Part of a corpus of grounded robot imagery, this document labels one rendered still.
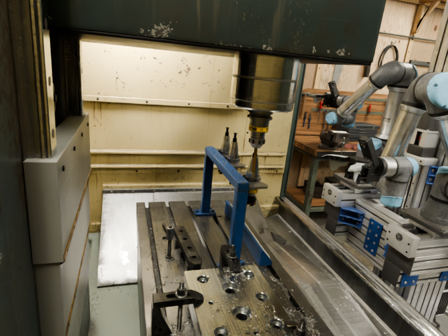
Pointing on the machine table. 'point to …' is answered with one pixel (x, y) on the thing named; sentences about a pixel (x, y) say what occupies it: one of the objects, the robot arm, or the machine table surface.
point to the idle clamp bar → (185, 245)
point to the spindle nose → (264, 83)
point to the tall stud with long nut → (169, 241)
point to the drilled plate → (202, 317)
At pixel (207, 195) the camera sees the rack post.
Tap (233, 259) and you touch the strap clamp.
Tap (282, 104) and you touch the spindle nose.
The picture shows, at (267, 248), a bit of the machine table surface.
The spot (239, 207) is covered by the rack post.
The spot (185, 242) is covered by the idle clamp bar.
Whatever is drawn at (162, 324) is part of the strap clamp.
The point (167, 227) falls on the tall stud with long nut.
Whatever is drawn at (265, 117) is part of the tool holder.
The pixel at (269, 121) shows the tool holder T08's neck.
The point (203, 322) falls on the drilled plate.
